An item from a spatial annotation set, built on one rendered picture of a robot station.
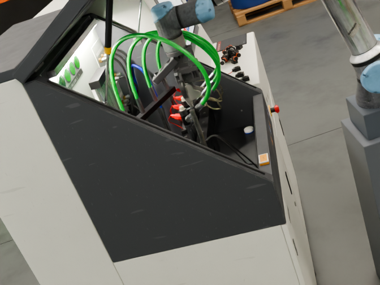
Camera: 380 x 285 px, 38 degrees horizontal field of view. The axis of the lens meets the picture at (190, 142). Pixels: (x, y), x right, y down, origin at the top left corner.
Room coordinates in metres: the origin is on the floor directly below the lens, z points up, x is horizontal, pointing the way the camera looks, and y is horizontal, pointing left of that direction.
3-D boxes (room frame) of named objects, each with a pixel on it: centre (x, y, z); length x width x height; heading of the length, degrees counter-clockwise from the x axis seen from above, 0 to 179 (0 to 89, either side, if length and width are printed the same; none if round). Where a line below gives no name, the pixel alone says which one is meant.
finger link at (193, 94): (1.76, -0.07, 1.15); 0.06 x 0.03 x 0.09; 77
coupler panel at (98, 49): (2.08, 0.19, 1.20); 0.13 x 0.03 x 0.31; 167
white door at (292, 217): (1.72, -0.26, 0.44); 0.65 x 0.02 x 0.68; 167
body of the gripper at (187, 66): (1.77, -0.07, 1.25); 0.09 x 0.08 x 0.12; 77
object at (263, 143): (1.73, -0.25, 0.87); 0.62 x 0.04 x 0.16; 167
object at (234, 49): (2.47, -0.33, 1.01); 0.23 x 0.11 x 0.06; 167
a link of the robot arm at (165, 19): (1.77, -0.07, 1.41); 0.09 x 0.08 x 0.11; 74
